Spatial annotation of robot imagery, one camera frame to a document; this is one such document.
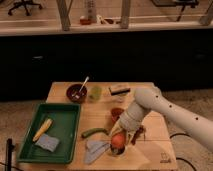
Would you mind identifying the green plastic tray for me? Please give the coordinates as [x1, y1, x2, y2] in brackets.
[18, 103, 81, 164]

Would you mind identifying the orange brown bowl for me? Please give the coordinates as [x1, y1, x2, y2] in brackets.
[111, 108, 124, 122]

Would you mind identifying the blue sponge in tray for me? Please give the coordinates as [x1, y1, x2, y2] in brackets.
[36, 134, 59, 152]

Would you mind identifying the yellow corn cob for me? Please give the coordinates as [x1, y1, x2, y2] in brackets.
[33, 119, 52, 141]

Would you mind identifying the green cucumber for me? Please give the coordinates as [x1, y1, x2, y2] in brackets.
[81, 128, 108, 139]

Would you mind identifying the red apple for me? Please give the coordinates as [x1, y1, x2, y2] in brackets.
[111, 133, 125, 149]

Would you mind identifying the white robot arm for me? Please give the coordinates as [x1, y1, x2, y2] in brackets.
[110, 86, 213, 152]

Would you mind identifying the dark grape bunch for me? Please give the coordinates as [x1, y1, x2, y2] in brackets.
[131, 125, 146, 145]

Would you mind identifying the green plastic cup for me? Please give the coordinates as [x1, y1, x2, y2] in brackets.
[89, 86, 102, 101]

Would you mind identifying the grey folded cloth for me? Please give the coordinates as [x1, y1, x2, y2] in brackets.
[84, 140, 110, 164]

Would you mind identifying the dark red bowl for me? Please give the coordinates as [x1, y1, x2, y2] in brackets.
[66, 84, 87, 104]

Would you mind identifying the red object on shelf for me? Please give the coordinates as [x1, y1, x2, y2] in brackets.
[79, 16, 92, 25]

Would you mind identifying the small metal cup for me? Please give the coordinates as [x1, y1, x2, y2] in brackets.
[110, 146, 125, 156]

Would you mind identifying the metal spoon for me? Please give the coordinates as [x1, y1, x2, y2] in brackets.
[74, 76, 89, 98]

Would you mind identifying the black stand post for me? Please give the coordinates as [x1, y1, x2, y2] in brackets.
[5, 138, 15, 171]

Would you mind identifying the black office chair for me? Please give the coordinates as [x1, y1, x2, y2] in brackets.
[8, 0, 43, 16]

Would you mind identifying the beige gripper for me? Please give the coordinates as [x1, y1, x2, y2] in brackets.
[109, 122, 138, 146]

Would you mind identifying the black floor cable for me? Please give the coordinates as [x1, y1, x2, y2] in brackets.
[169, 132, 213, 171]

